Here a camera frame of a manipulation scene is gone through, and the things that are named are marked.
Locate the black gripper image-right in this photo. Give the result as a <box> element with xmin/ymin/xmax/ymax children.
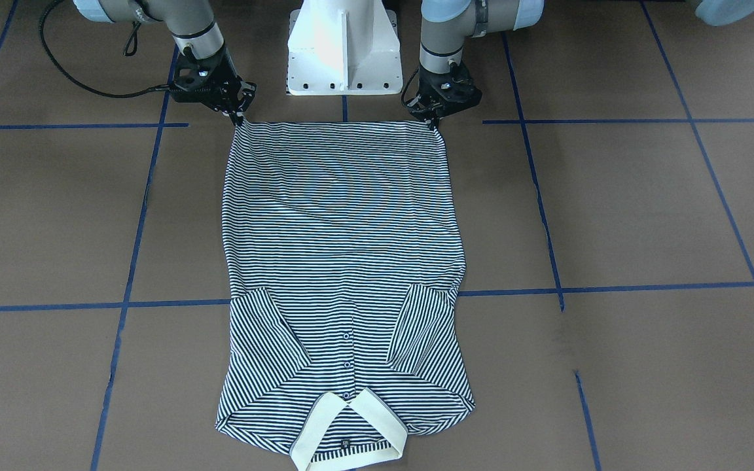
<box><xmin>406</xmin><ymin>61</ymin><xmax>482</xmax><ymax>130</ymax></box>

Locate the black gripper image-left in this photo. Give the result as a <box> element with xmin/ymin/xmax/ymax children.
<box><xmin>170</xmin><ymin>46</ymin><xmax>257</xmax><ymax>126</ymax></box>

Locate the navy white striped polo shirt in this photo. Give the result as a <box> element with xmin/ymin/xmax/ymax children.
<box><xmin>215</xmin><ymin>120</ymin><xmax>475</xmax><ymax>470</ymax></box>

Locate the black cable on image-right arm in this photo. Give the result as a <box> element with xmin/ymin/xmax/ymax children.
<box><xmin>401</xmin><ymin>69</ymin><xmax>425</xmax><ymax>112</ymax></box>

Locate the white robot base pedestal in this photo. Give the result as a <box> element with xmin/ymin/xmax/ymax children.
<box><xmin>285</xmin><ymin>1</ymin><xmax>403</xmax><ymax>96</ymax></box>

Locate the black cable on image-left arm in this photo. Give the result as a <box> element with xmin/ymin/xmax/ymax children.
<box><xmin>38</xmin><ymin>0</ymin><xmax>178</xmax><ymax>100</ymax></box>

